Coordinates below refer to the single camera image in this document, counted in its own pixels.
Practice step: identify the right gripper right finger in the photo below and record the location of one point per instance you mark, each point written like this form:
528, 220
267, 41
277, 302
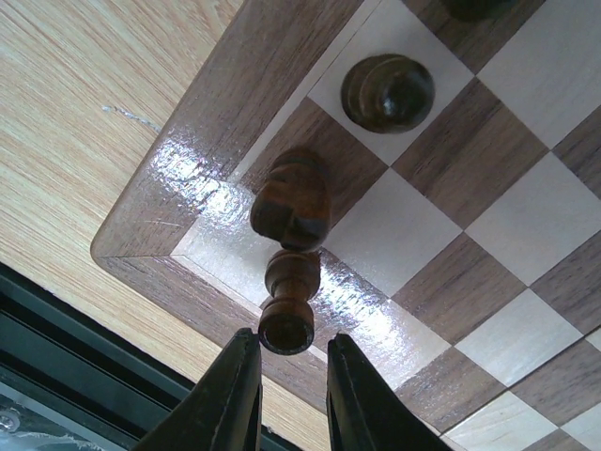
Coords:
364, 413

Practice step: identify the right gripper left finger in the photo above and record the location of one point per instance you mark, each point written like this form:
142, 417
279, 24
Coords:
223, 410

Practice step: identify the dark rook chess piece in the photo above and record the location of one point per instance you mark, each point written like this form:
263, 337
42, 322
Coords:
287, 325

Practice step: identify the wooden chess board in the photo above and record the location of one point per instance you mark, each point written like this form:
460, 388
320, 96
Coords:
464, 255

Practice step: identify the dark knight chess piece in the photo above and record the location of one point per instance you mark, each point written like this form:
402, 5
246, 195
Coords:
293, 206

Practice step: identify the dark bishop chess piece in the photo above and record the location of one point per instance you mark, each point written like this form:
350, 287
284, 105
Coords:
388, 93

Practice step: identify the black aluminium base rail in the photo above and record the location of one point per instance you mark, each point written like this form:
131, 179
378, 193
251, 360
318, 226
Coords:
55, 359

